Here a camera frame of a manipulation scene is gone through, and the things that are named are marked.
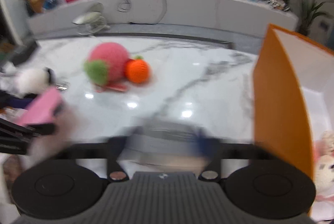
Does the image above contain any black white toy vehicle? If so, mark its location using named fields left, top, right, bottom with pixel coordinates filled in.
left=264, top=0, right=290, bottom=12

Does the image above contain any orange storage box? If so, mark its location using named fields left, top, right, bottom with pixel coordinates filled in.
left=253, top=25, right=333, bottom=222

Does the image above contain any white rolling stool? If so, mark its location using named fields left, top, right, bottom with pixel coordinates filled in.
left=72, top=3, right=110, bottom=36

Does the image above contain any orange crochet tangerine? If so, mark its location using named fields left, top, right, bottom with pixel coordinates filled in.
left=125, top=56, right=151, bottom=84

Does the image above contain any grey book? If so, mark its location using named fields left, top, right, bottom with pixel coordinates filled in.
left=118, top=117, right=208, bottom=174

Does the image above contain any pink green fluffy peach plush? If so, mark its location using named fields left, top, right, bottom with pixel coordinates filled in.
left=84, top=42, right=130, bottom=92

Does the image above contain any black box on table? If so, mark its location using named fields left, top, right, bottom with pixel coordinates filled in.
left=8, top=40, right=39, bottom=66

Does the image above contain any potted green plant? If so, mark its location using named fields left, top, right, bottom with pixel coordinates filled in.
left=297, top=0, right=333, bottom=36

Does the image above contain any white tv console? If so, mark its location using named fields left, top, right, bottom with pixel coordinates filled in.
left=27, top=0, right=298, bottom=38

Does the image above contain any crochet flower bouquet bunny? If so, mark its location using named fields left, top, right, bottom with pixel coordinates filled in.
left=314, top=131, right=333, bottom=202

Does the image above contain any pink card holder wallet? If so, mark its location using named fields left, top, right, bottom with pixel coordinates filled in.
left=14, top=87, right=63, bottom=127

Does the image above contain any black power cable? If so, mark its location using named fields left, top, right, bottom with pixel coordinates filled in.
left=127, top=0, right=181, bottom=26

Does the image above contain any white black plush dog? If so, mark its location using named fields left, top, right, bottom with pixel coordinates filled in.
left=1, top=68, right=55, bottom=99

